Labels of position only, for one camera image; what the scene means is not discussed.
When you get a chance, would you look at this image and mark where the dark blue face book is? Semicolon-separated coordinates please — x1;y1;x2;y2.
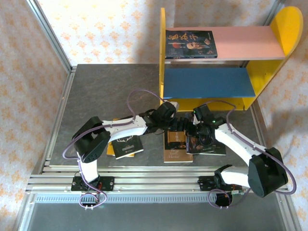
186;135;217;154
165;30;218;60

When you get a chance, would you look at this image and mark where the green brown scroll book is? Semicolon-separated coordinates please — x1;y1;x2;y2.
163;131;194;164

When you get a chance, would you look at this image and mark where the black antler book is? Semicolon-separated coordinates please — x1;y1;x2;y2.
112;135;144;160

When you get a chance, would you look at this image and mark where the yellow cartoon book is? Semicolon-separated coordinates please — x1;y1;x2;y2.
106;117;135;157

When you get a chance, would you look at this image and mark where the yellow pink blue bookshelf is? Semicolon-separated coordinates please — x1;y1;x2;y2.
158;6;304;113

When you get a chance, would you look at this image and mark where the grey metal sheet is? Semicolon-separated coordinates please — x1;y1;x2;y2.
18;202;303;231

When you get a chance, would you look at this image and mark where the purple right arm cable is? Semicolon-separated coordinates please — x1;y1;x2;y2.
199;100;297;210

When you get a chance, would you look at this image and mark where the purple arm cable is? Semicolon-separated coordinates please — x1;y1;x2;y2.
199;100;297;210
62;89;167;210

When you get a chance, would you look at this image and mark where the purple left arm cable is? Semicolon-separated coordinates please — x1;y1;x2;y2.
62;89;167;210

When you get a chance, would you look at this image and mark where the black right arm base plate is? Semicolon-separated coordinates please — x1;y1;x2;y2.
197;175;243;193

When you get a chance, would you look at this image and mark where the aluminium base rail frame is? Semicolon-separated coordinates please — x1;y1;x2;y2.
25;165;289;196

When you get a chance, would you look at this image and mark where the grey slotted cable duct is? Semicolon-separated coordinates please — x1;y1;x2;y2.
31;194;280;204

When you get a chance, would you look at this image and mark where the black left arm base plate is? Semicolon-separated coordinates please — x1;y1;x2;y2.
71;176;114;193

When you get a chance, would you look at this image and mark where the aluminium corner post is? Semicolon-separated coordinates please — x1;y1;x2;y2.
26;0;73;73
262;0;287;26

